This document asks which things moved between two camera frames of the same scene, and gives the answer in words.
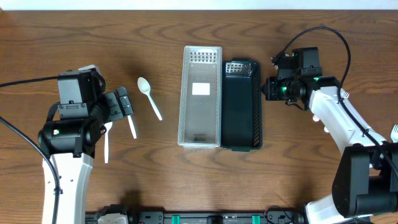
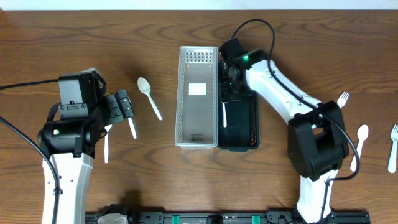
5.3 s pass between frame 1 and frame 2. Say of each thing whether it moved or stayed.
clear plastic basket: stayed
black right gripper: moved
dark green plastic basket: stayed
